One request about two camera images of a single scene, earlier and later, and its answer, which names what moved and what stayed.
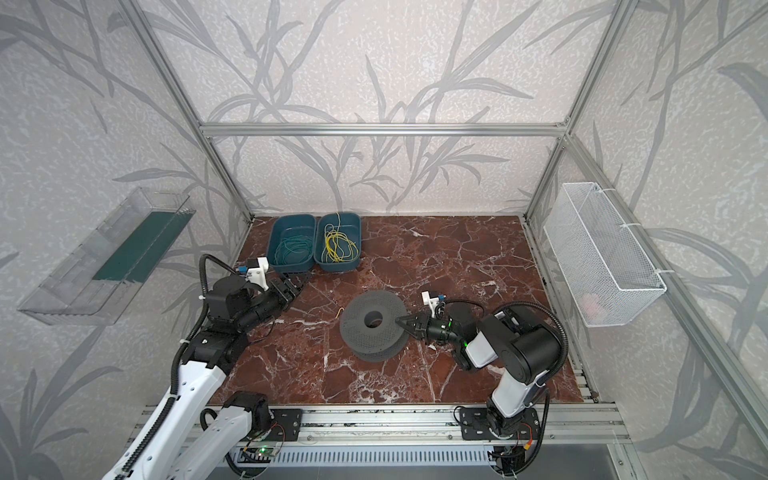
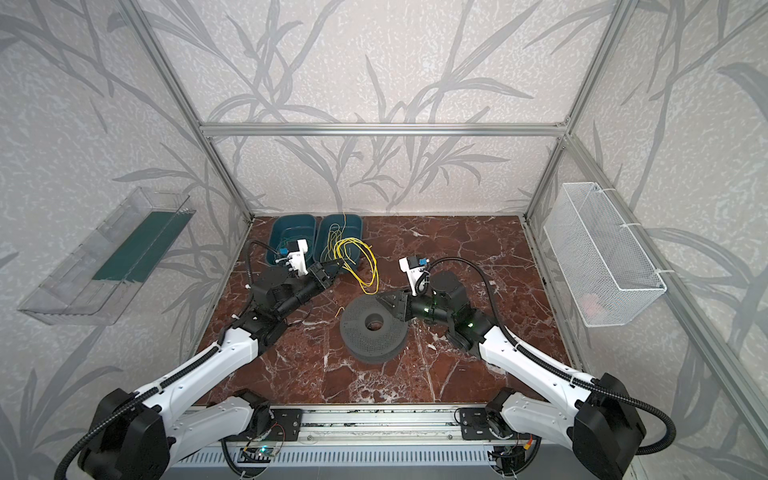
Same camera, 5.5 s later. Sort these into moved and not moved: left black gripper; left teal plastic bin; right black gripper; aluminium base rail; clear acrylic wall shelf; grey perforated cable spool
Moved: left black gripper; right black gripper
Not moved: clear acrylic wall shelf; grey perforated cable spool; aluminium base rail; left teal plastic bin
